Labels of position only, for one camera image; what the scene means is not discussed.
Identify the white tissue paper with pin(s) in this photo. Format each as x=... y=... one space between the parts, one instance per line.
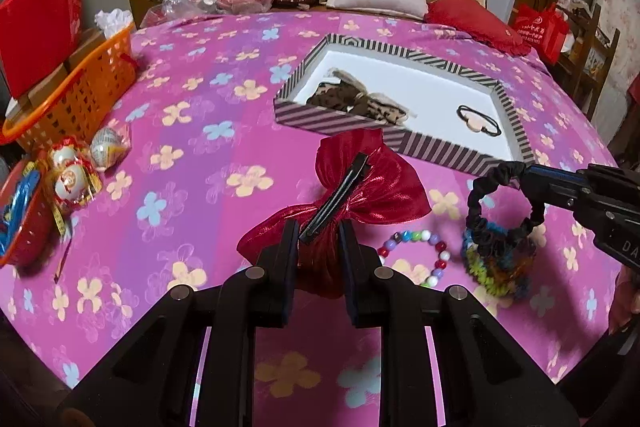
x=114 y=19

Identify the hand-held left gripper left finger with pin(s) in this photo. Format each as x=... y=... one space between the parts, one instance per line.
x=291 y=269

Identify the brown cardboard boxes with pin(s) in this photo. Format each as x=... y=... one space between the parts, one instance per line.
x=47 y=84

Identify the red satin bow hair clip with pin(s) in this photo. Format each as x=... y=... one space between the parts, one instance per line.
x=392 y=192

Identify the red shopping bag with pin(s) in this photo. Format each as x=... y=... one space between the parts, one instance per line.
x=542 y=32

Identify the striped cardboard box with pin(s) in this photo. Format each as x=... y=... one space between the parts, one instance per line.
x=400 y=77

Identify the multicoloured crochet scrunchie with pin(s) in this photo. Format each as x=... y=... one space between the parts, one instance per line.
x=495 y=272

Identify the black ruffled scrunchie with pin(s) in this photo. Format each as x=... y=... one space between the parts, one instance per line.
x=472 y=202

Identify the yellow measuring tape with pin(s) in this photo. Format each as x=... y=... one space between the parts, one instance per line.
x=61 y=219

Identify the red paper bag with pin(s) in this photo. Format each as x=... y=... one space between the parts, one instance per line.
x=35 y=22

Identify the red plastic bowl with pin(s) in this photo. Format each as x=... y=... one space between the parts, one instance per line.
x=27 y=239

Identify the wooden chair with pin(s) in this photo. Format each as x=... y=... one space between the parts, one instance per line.
x=600 y=42

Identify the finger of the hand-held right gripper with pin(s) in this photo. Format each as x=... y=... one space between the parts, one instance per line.
x=555 y=189
x=555 y=168

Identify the thin red stick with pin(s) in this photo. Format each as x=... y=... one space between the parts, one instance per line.
x=62 y=262

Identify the blue plastic wrapper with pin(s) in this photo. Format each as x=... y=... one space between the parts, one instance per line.
x=17 y=202

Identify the red heart pillow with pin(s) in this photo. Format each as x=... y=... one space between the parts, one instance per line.
x=475 y=22

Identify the orange plastic basket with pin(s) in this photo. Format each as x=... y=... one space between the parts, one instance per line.
x=85 y=94

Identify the brown leopard scrunchie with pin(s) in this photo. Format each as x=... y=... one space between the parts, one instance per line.
x=332 y=99

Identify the red gold wrapped egg toy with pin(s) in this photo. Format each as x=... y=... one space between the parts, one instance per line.
x=64 y=154
x=72 y=184

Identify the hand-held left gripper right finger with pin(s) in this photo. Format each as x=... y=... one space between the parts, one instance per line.
x=348 y=274

